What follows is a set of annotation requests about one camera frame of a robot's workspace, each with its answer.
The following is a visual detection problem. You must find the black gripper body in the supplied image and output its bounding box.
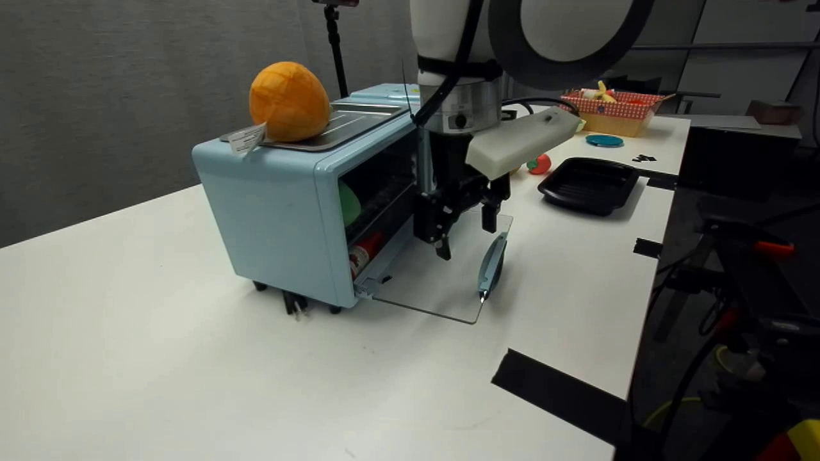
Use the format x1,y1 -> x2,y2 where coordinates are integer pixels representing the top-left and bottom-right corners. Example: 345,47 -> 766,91
414,132 -> 516,246

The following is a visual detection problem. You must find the light blue toy oven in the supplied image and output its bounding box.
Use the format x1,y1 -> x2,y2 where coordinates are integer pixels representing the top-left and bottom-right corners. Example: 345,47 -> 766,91
191,83 -> 430,312

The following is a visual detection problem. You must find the red toy strawberry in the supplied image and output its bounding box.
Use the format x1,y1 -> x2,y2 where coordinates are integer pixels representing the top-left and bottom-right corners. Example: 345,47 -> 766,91
523,152 -> 553,180

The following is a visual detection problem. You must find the red toy food piece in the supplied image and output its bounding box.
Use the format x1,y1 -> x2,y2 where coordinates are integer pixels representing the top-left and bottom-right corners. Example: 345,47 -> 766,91
348,232 -> 386,270

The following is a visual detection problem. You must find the green toy vegetable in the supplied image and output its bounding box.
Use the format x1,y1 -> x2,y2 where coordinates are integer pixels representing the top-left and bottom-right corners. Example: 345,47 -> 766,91
339,180 -> 368,228

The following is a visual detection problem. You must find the black ridged plastic tray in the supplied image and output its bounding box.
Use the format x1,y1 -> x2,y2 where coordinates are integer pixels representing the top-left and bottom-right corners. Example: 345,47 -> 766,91
537,155 -> 644,219

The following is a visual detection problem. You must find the blue plate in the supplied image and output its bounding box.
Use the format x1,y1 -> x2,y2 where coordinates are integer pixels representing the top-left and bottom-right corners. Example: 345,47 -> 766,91
585,132 -> 628,152

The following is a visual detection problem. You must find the red checked basket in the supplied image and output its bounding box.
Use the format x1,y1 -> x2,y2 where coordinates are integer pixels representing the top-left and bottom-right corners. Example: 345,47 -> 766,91
561,88 -> 676,138

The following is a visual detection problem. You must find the black tripod pole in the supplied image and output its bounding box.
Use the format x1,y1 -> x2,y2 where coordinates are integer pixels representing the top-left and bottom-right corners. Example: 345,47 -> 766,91
311,0 -> 355,100

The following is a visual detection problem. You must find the orange toy fruit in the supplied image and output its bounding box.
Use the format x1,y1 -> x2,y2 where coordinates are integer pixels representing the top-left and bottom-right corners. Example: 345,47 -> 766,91
246,59 -> 334,146

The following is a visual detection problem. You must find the large black tape strip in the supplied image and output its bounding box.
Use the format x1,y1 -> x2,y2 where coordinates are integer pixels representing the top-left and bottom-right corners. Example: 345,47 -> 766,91
491,346 -> 639,448

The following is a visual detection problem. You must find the black box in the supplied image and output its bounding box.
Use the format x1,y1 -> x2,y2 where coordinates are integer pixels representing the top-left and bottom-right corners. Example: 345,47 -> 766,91
676,125 -> 805,204

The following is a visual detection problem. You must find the brown cardboard box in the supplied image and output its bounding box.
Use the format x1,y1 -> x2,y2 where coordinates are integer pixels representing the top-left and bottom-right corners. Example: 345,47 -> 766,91
746,99 -> 805,128

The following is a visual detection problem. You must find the yellow red tool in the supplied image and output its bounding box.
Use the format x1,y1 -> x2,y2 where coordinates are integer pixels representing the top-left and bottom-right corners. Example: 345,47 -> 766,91
755,419 -> 820,461

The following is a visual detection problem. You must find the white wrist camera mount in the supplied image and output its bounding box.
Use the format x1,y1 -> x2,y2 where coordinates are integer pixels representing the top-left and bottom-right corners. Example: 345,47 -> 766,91
464,109 -> 585,182

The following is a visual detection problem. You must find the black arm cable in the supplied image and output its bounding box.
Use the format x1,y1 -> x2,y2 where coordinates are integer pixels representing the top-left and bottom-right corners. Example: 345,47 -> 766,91
409,0 -> 661,132

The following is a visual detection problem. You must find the black oven power cord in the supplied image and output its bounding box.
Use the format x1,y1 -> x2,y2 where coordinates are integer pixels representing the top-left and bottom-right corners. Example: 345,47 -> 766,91
277,287 -> 314,319

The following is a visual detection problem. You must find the red handled clamp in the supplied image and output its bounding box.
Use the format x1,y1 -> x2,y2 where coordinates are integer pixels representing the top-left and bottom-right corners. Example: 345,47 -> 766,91
755,239 -> 801,261

